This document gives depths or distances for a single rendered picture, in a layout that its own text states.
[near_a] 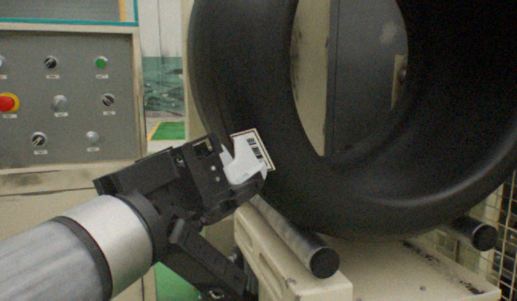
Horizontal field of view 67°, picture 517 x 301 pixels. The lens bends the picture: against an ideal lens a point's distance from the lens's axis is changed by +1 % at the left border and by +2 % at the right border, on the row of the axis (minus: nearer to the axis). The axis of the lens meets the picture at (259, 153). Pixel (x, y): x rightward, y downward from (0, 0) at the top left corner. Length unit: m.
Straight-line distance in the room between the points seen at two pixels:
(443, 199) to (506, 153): 0.12
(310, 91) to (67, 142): 0.68
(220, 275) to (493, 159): 0.46
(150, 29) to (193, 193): 9.25
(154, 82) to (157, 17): 1.43
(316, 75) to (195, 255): 0.62
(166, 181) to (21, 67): 0.87
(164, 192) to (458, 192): 0.44
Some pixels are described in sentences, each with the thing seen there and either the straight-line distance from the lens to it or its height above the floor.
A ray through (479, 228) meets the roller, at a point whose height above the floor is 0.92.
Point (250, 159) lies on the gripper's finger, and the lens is 0.45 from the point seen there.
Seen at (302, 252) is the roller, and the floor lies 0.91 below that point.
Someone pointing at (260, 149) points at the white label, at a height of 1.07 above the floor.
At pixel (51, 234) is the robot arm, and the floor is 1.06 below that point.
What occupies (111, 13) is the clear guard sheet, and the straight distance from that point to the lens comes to 1.15.
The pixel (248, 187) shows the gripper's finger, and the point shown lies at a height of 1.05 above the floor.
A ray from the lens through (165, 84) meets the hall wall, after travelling 9.54.
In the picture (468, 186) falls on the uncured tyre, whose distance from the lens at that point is 0.66.
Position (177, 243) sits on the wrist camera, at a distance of 0.35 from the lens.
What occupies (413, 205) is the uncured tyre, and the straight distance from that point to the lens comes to 0.60.
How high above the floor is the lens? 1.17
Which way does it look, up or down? 12 degrees down
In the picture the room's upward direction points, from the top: straight up
